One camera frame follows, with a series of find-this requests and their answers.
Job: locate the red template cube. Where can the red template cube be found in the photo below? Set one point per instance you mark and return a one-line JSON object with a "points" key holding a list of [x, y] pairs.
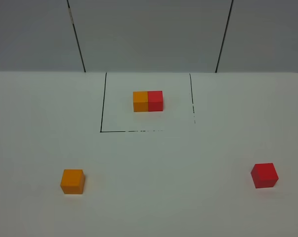
{"points": [[155, 101]]}

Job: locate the orange template cube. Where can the orange template cube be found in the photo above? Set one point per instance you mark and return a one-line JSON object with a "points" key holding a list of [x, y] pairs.
{"points": [[140, 101]]}

